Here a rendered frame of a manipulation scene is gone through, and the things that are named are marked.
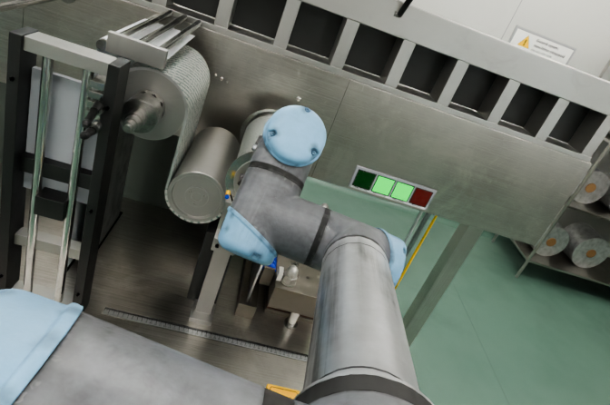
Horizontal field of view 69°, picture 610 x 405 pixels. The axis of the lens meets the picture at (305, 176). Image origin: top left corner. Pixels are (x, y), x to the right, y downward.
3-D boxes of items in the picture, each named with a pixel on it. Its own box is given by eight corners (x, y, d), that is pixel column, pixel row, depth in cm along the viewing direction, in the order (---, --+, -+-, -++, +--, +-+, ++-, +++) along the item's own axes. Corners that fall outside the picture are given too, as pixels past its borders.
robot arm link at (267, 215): (300, 277, 50) (334, 189, 53) (208, 240, 50) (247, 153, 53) (295, 280, 58) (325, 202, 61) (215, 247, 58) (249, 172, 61)
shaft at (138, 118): (115, 134, 74) (118, 117, 73) (127, 122, 79) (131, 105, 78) (134, 140, 75) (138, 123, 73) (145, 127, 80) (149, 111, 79)
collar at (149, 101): (117, 127, 80) (122, 93, 77) (128, 115, 85) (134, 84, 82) (152, 138, 81) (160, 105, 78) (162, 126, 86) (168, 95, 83)
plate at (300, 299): (267, 306, 101) (275, 286, 99) (275, 213, 137) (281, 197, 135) (332, 322, 104) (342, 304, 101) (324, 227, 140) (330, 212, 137)
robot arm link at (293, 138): (252, 151, 51) (280, 88, 53) (243, 171, 61) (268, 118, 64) (314, 179, 52) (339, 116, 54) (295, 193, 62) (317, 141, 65)
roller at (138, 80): (105, 127, 86) (116, 58, 80) (145, 91, 108) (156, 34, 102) (177, 149, 88) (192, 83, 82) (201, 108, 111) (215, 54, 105)
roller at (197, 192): (162, 212, 94) (173, 164, 89) (188, 162, 117) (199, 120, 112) (217, 228, 96) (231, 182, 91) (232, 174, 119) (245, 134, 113)
